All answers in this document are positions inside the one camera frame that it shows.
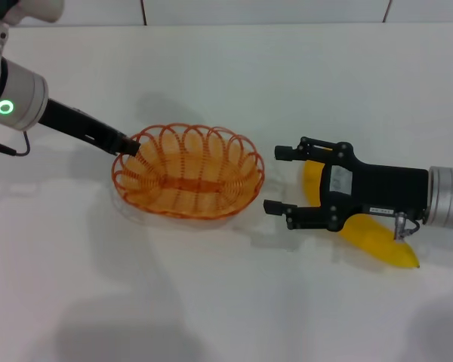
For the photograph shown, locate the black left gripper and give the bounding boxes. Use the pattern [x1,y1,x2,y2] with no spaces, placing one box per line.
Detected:
[40,97,142,157]

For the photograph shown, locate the wrist connector cable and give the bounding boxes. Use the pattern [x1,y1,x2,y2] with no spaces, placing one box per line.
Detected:
[393,212,420,241]
[0,130,32,157]

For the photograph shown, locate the right wrist connector cable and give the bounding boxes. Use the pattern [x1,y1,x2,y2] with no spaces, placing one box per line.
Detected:
[393,212,420,241]

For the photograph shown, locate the left wrist connector cable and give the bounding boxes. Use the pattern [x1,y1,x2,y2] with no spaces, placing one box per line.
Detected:
[0,130,32,157]

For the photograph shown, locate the yellow toy banana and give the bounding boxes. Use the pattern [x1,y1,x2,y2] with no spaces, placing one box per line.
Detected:
[301,146,421,269]

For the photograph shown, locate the orange wire basket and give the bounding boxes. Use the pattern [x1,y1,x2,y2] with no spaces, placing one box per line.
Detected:
[110,122,266,220]

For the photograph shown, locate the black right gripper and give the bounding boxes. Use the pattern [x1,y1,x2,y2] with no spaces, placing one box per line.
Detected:
[263,137,430,232]

